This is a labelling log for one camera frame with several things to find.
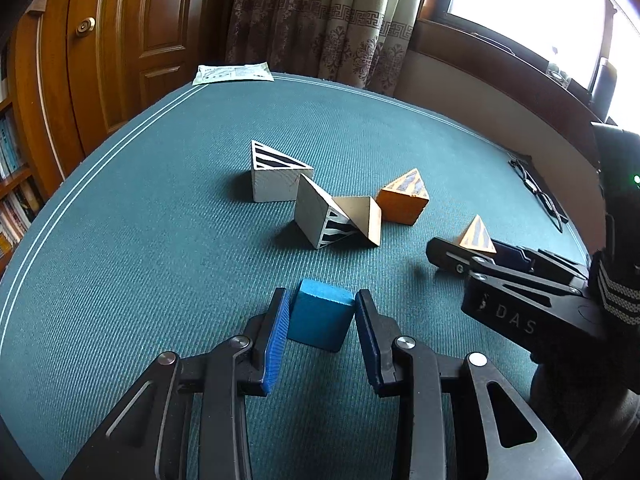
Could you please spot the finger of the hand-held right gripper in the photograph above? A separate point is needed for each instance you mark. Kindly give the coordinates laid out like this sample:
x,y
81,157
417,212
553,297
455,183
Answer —
x,y
450,257
535,262

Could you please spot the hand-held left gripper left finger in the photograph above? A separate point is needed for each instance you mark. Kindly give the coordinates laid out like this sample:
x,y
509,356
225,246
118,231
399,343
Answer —
x,y
275,345

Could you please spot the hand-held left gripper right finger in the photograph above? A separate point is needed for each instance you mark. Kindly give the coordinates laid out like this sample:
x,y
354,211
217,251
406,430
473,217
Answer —
x,y
369,345

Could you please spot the orange striped triangular block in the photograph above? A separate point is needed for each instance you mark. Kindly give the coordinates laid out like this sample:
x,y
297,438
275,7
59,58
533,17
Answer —
x,y
477,235
400,205

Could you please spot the blue square wooden block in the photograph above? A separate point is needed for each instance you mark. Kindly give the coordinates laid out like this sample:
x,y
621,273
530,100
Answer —
x,y
320,317

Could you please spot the white striped triangular block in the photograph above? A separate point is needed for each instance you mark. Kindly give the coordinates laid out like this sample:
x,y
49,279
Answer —
x,y
310,210
275,185

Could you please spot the black eyeglasses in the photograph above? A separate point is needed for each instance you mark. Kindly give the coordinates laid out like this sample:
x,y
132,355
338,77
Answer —
x,y
532,182

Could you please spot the tan triangular wooden block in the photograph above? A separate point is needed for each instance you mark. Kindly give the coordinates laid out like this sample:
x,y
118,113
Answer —
x,y
367,220

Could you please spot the clear drinking glass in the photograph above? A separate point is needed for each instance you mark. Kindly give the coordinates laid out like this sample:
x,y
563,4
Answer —
x,y
557,74

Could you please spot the dark wooden window sill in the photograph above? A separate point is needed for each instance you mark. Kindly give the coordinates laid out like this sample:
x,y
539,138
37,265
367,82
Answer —
x,y
475,45

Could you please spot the beige patterned curtain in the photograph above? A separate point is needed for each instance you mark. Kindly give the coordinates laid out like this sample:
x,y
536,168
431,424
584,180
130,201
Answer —
x,y
325,20

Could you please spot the white paper packet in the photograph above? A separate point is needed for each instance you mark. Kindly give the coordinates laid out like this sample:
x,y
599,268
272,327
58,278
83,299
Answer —
x,y
230,74

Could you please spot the bookshelf with books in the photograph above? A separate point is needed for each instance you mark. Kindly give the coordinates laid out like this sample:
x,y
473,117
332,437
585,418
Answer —
x,y
7,140

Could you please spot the brown wooden door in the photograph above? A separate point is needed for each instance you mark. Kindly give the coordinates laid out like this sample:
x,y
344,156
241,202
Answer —
x,y
150,20

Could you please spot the brass door knob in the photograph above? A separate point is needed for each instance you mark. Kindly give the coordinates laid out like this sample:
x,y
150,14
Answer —
x,y
85,27

